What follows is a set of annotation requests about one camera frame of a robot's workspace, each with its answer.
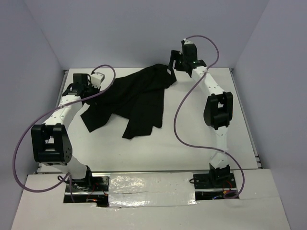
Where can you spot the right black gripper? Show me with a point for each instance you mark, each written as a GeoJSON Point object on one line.
{"type": "Point", "coordinates": [175, 56]}

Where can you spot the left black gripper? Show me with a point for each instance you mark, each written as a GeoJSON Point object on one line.
{"type": "Point", "coordinates": [95, 89]}

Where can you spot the black long sleeve shirt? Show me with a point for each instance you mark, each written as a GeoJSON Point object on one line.
{"type": "Point", "coordinates": [138, 97]}

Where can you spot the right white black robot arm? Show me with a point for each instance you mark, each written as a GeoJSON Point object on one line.
{"type": "Point", "coordinates": [218, 111]}

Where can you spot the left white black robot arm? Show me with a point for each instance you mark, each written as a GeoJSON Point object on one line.
{"type": "Point", "coordinates": [50, 140]}

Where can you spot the shiny silver tape sheet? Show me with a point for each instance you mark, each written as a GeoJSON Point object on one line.
{"type": "Point", "coordinates": [170, 189]}

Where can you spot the white foam front board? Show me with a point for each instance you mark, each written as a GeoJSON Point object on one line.
{"type": "Point", "coordinates": [47, 211]}

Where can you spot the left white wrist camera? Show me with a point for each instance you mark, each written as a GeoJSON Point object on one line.
{"type": "Point", "coordinates": [96, 79]}

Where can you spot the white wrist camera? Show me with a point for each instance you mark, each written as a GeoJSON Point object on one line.
{"type": "Point", "coordinates": [186, 42]}
{"type": "Point", "coordinates": [96, 79]}

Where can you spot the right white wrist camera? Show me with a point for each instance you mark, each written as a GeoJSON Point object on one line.
{"type": "Point", "coordinates": [186, 42]}

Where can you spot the left aluminium table rail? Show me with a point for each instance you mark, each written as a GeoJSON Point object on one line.
{"type": "Point", "coordinates": [51, 170]}

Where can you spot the aluminium table rail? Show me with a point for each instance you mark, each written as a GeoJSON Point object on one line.
{"type": "Point", "coordinates": [257, 157]}
{"type": "Point", "coordinates": [51, 170]}

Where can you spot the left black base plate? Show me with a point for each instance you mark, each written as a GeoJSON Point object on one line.
{"type": "Point", "coordinates": [96, 184]}

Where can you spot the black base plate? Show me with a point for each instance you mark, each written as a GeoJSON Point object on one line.
{"type": "Point", "coordinates": [96, 184]}
{"type": "Point", "coordinates": [207, 181]}

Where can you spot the right aluminium table rail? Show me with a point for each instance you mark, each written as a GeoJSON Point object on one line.
{"type": "Point", "coordinates": [257, 157]}

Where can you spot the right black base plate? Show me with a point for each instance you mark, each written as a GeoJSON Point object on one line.
{"type": "Point", "coordinates": [207, 181]}

